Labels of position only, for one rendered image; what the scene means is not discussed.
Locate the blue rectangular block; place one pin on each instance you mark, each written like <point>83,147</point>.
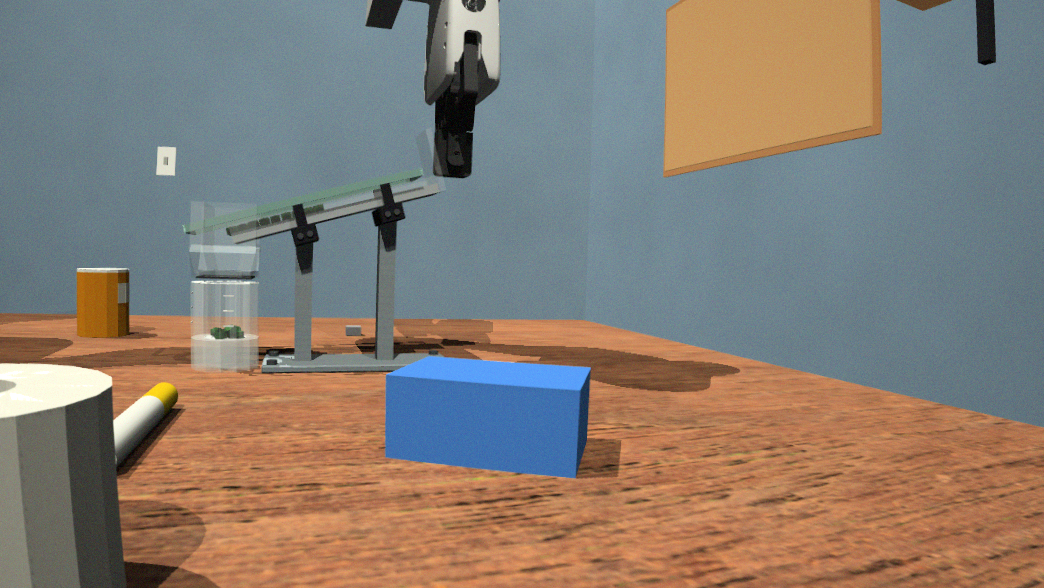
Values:
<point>502,416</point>

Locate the grey faceted cylinder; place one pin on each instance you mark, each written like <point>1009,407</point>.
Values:
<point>59,508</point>

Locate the white cylinder with yellow cap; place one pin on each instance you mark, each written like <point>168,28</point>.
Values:
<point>139,419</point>

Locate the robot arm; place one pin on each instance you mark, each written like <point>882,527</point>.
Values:
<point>382,13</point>

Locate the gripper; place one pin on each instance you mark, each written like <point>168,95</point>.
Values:
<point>457,35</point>

